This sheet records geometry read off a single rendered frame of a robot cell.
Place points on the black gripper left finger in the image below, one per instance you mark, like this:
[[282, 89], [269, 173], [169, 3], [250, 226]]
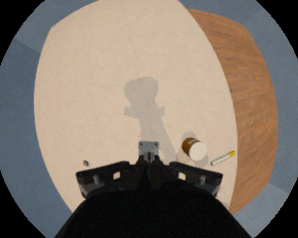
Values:
[[132, 178]]

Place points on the grey cylinder with yellow cap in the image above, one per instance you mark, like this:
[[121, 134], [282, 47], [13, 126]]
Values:
[[222, 158]]

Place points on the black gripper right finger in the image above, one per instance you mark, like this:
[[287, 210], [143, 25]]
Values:
[[168, 177]]

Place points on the brown cylinder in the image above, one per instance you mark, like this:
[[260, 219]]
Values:
[[195, 149]]

